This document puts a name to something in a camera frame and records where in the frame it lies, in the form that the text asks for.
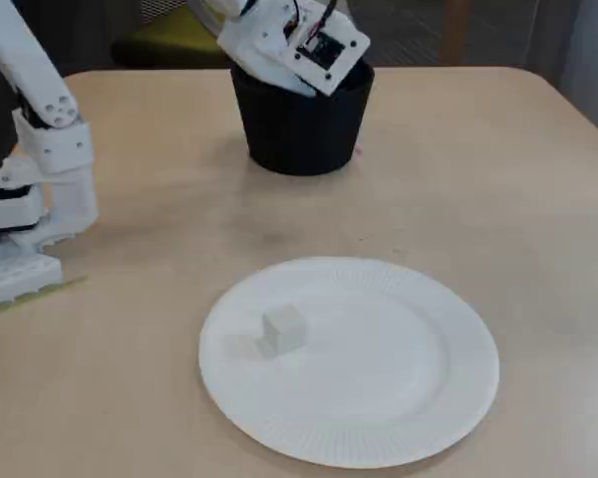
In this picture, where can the wooden furniture leg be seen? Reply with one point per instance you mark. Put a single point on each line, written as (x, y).
(457, 30)

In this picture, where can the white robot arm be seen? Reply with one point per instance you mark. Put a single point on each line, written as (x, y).
(55, 144)

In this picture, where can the white paper plate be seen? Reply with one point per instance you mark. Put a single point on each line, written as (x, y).
(379, 388)

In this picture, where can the green chair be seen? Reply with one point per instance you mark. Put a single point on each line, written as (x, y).
(169, 40)

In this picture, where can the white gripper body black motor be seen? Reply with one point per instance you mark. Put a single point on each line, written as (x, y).
(268, 70)

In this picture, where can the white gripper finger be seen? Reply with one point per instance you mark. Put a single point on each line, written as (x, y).
(301, 88)

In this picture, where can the white block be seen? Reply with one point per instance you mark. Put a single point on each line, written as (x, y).
(286, 333)

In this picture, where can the black pot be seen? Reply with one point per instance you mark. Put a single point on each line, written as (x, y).
(304, 134)

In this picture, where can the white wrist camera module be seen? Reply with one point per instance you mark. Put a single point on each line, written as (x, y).
(329, 50)

